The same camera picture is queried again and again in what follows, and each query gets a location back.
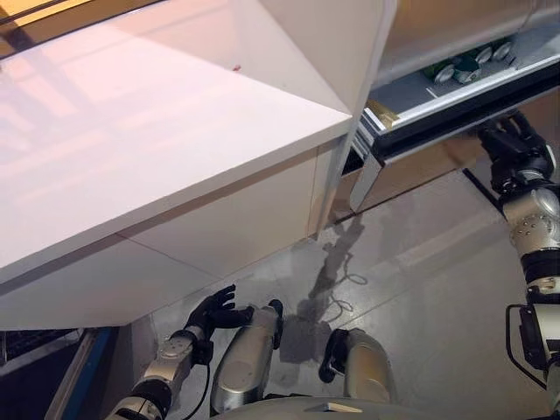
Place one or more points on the blue metal frame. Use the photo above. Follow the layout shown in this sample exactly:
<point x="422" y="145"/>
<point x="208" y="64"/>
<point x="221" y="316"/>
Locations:
<point x="83" y="367"/>

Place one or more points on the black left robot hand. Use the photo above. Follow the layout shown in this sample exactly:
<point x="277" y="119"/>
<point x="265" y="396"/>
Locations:
<point x="214" y="312"/>

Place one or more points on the robot right leg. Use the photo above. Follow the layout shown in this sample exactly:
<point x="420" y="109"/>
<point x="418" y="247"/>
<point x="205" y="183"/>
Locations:
<point x="363" y="363"/>

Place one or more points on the white counter cabinet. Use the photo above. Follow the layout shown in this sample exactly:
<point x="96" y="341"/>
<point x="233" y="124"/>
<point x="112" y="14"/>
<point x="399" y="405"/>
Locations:
<point x="153" y="153"/>

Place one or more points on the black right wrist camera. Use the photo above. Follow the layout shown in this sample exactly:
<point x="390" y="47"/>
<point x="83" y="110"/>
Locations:
<point x="507" y="180"/>

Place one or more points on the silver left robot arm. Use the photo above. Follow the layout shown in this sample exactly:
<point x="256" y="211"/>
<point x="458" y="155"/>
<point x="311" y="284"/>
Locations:
<point x="170" y="363"/>

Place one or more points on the fridge drawer with white bin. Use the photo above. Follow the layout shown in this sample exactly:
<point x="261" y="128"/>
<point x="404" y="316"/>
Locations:
<point x="429" y="166"/>

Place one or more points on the grey robot torso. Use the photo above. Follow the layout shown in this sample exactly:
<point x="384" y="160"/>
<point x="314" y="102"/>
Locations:
<point x="394" y="411"/>

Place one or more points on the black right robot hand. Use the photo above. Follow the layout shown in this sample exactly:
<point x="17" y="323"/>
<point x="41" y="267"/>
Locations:
<point x="512" y="140"/>

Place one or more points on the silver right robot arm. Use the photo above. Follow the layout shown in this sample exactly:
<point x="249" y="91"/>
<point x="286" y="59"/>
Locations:
<point x="536" y="227"/>

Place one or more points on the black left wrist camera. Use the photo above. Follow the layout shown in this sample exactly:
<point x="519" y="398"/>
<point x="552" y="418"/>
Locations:
<point x="202" y="350"/>

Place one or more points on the dark framed window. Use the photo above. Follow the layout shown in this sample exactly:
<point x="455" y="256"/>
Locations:
<point x="26" y="13"/>

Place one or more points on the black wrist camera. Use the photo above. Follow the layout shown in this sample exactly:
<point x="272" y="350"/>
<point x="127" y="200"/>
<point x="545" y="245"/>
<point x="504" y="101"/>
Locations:
<point x="202" y="350"/>
<point x="507" y="180"/>

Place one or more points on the white vertical cabinet panel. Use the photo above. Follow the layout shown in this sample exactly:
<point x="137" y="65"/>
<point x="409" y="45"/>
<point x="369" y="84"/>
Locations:
<point x="363" y="109"/>

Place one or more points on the stainless steel fridge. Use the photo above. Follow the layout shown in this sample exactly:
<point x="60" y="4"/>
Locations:
<point x="446" y="22"/>

